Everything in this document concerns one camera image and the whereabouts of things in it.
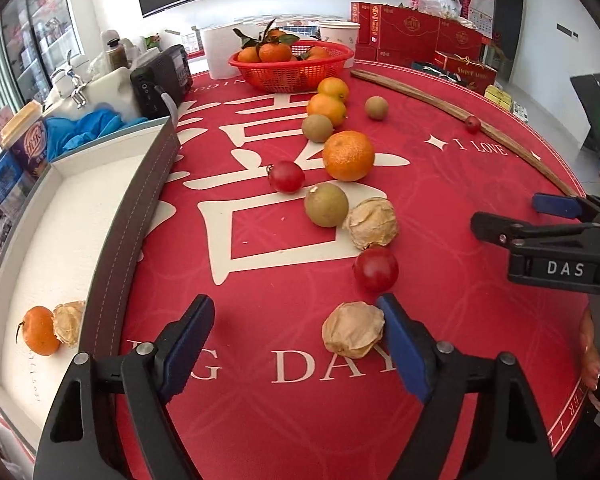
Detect dried physalis husk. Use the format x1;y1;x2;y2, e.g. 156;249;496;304
343;197;399;250
322;301;385;359

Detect large red tomato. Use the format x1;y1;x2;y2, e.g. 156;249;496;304
353;246;399;292

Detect small tangerine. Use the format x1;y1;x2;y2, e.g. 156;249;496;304
15;306;60;356

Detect small red cherry tomato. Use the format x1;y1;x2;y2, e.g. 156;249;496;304
465;115;482;133

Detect large brown longan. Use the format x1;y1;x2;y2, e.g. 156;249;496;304
304;183;349;228

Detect large orange tangerine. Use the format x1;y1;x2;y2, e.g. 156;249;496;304
322;130;375;182

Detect red tomato with stem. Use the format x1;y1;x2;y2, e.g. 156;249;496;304
266;160;306;194

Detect orange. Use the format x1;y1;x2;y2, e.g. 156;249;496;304
306;93;348;128
317;77;350;103

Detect person's right hand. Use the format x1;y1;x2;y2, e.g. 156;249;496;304
579;308;600;391

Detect long wooden back scratcher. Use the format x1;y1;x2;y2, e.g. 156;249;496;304
351;70;579;197

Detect yellow carton box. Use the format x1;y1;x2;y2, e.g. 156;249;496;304
484;84;514;113

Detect red sweet gift box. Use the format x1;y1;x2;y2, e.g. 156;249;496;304
432;51;498;96

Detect white lined gift box tray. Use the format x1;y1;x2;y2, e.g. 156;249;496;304
0;118;180;453

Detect red round table mat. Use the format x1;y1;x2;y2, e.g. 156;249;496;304
123;75;586;479

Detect red gift box stack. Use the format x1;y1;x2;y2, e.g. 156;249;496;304
351;1;486;66

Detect floral paper cup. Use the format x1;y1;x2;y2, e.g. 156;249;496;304
318;21;360;70

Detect red plastic fruit basket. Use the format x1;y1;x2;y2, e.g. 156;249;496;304
228;40;354;93

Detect blue rubber gloves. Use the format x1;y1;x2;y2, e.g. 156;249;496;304
43;108;147;162

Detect purple milk tea cup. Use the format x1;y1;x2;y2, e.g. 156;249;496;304
2;101;47;179

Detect tangerines in basket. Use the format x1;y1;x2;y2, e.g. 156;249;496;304
232;21;330;63

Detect white condiment holder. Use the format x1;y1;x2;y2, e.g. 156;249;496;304
42;29;146;124

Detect white paper towel roll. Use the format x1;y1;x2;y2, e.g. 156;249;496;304
201;22;251;80

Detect black portable radio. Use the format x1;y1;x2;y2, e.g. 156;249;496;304
130;44;193;122

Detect glass display cabinet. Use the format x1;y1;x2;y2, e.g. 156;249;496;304
0;0;82;102

